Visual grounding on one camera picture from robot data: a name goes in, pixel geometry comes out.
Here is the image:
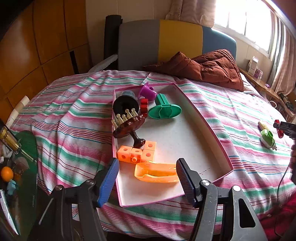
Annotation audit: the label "lime green plug adapter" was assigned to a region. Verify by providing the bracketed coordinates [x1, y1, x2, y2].
[260, 129, 277, 150]

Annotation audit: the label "orange fruit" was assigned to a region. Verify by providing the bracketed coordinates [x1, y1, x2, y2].
[1, 166, 14, 182]

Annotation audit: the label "orange linked cubes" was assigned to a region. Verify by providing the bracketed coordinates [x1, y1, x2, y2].
[117, 141, 157, 164]

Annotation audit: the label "grey yellow blue headboard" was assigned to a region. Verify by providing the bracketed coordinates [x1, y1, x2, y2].
[118, 20, 237, 70]

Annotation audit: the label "black thread spool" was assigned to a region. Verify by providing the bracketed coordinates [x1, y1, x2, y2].
[112, 90, 139, 115]

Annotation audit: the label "teal green plastic stamp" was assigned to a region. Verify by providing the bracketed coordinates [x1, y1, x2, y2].
[148, 93, 182, 120]

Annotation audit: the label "wooden wardrobe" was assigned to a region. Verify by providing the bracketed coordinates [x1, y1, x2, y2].
[1, 1, 93, 121]

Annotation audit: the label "white small box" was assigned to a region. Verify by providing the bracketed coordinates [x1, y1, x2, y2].
[248, 56, 258, 76]

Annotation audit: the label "white tube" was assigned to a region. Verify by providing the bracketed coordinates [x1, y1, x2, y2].
[0, 189, 19, 235]

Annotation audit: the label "gold black bottle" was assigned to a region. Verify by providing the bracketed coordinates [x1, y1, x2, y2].
[0, 120, 21, 154]

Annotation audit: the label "brown massage comb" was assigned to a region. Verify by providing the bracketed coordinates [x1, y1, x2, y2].
[111, 108, 145, 149]

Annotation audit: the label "rust brown quilt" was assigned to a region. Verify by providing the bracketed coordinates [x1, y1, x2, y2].
[143, 49, 244, 92]

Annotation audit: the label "purple plastic funnel toy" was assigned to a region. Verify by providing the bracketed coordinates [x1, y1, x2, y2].
[138, 82, 158, 101]

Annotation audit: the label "black rolled mat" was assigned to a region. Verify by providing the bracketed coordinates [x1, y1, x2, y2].
[103, 15, 123, 59]

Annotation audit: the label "black cable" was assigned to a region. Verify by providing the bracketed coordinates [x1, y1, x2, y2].
[273, 162, 293, 232]

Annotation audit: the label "green glass side table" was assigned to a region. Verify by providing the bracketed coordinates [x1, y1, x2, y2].
[1, 131, 38, 240]

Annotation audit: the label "teal small object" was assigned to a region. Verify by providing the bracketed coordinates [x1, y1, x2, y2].
[6, 179, 19, 196]

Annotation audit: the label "wooden bedside shelf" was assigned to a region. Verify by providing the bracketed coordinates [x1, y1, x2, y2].
[239, 68, 295, 122]

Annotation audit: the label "pink curtain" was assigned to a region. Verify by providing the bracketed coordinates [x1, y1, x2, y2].
[165, 0, 216, 28]

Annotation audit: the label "red lipstick tube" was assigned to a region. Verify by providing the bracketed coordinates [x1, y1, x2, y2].
[273, 120, 284, 138]

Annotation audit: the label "purple small box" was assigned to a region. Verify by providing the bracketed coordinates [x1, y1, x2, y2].
[253, 68, 263, 79]

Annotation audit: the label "orange plastic scoop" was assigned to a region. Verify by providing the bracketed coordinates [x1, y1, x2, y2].
[134, 161, 179, 183]

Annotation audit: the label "pink white tray box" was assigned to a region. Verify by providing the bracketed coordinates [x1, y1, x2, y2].
[116, 83, 233, 207]

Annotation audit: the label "yellow patterned oval case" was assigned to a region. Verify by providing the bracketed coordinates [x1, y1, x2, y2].
[258, 121, 269, 131]

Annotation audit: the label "red building block piece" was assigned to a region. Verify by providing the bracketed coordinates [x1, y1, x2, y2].
[140, 98, 149, 118]

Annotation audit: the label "person right hand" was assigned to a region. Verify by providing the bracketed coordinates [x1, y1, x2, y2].
[290, 144, 296, 169]

